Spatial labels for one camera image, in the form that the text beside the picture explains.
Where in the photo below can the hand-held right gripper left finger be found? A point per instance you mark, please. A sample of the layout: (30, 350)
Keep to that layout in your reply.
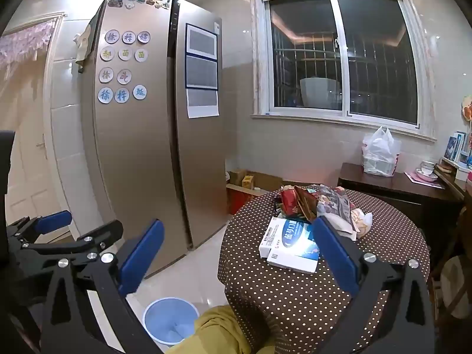
(142, 258)

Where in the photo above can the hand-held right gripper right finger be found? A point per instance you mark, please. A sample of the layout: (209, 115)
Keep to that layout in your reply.
(335, 254)

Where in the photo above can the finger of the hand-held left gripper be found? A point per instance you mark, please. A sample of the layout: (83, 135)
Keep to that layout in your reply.
(55, 221)
(103, 232)

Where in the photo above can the white wrapper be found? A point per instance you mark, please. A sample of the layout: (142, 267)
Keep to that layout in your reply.
(341, 226)

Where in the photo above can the white tissue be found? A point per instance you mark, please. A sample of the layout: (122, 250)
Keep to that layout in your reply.
(363, 221)

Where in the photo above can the blue white medicine box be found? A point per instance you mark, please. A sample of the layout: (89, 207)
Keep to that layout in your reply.
(287, 236)

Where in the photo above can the black silver wrapper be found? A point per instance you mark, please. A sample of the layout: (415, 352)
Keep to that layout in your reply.
(337, 199)

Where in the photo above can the light blue waste bin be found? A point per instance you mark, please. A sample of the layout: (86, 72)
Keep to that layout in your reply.
(166, 320)

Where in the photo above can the red patterned snack bag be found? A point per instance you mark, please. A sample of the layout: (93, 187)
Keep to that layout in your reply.
(291, 202)

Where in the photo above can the white panel door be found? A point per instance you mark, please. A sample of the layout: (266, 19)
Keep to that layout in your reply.
(29, 177)

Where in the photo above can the brown polka-dot tablecloth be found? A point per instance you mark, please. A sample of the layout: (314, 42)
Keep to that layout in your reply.
(295, 302)

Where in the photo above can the gold two-door refrigerator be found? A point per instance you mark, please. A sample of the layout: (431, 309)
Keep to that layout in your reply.
(147, 173)

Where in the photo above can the dark wooden sideboard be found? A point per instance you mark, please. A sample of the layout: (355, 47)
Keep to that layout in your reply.
(376, 191)

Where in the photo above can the wooden chair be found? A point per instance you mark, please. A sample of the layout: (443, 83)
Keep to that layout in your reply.
(435, 284)

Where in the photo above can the pink table mat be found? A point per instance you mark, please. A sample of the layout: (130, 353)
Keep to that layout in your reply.
(413, 179)

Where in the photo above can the white plastic bag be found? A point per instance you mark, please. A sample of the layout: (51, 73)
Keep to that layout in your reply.
(379, 153)

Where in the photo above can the red cardboard box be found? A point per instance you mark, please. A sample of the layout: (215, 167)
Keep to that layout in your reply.
(239, 199)

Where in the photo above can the person's yellow trouser leg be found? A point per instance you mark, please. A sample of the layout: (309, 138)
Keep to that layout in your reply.
(225, 332)

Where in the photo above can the small yellow carton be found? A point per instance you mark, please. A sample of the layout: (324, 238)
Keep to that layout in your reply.
(247, 181)

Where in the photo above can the round character fridge magnets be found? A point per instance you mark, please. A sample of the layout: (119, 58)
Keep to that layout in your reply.
(106, 96)

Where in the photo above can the pink lace curtain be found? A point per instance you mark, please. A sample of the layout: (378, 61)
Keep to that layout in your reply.
(25, 42)

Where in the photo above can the beige hanging cloth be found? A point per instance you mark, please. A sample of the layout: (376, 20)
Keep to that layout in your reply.
(84, 46)

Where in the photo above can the blue picture box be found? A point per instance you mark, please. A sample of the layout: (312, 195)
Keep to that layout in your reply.
(453, 147)

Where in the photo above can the white printed paper sheet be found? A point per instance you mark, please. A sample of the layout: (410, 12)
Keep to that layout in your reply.
(202, 103)

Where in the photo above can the blue-framed printed sheet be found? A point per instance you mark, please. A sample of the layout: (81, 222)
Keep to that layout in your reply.
(201, 73)
(201, 42)

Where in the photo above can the white-framed sliding window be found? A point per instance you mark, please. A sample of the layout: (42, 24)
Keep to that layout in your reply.
(341, 53)

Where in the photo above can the orange wall decoration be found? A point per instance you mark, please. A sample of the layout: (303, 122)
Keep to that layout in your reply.
(467, 107)

